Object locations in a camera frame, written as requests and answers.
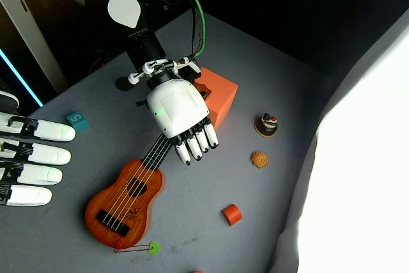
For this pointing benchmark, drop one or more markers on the small wooden ukulele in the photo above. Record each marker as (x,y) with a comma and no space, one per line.
(118,209)

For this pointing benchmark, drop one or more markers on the orange rectangular block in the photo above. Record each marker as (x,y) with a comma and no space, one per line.
(222,97)

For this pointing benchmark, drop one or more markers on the dark brown round disc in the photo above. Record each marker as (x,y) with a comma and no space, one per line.
(121,85)

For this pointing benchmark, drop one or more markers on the grey table cloth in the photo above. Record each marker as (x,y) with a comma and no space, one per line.
(223,183)

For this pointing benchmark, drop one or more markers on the toy chocolate cake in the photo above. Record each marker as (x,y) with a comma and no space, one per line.
(266,126)

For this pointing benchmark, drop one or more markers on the toy swirl cookie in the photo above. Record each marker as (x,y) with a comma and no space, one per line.
(259,160)

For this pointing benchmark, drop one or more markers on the teal number five block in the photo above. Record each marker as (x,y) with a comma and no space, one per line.
(77,122)

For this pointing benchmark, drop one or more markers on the red cylinder block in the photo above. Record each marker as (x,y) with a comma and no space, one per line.
(232,215)

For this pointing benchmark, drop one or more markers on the green heart-shaped tag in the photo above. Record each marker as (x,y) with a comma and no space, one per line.
(154,248)

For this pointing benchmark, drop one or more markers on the cyan light strip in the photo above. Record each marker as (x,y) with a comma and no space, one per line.
(22,78)

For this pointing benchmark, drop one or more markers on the white upright panel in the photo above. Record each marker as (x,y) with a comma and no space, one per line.
(32,39)

